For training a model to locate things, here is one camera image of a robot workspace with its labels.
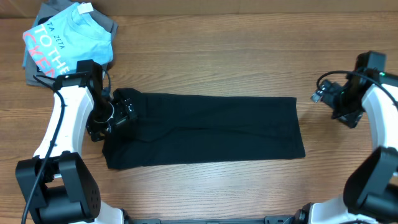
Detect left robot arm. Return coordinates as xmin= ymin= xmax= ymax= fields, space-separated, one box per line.
xmin=16 ymin=60 xmax=137 ymax=224

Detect folded light blue t-shirt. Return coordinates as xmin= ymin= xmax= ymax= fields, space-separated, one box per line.
xmin=22 ymin=2 xmax=113 ymax=78

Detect folded grey t-shirt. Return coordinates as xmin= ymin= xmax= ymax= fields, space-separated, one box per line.
xmin=24 ymin=0 xmax=119 ymax=88

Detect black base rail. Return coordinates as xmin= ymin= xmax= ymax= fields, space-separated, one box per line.
xmin=129 ymin=215 xmax=295 ymax=224

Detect black t-shirt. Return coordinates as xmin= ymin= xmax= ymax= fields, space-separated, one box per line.
xmin=103 ymin=88 xmax=305 ymax=170

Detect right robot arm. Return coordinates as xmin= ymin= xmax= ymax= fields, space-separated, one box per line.
xmin=286 ymin=51 xmax=397 ymax=224

